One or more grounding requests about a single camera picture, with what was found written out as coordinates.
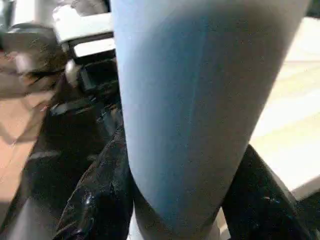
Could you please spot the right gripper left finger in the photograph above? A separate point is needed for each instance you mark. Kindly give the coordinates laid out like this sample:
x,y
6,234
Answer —
x,y
100,200

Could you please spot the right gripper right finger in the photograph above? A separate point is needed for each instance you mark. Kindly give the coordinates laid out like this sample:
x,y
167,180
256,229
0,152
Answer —
x,y
257,205

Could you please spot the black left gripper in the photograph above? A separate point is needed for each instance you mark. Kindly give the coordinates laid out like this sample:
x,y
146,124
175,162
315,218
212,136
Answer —
x,y
97,75

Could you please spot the white plastic table top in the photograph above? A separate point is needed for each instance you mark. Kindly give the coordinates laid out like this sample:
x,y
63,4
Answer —
x,y
287,125

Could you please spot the white plastic table leg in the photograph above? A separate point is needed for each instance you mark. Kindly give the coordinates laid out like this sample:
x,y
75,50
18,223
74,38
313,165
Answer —
x,y
187,100

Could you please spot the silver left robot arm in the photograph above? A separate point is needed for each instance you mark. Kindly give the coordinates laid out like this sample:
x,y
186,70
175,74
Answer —
x,y
25,50

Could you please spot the black mat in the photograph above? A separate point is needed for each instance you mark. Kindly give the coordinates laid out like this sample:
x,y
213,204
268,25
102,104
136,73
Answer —
x,y
62,150

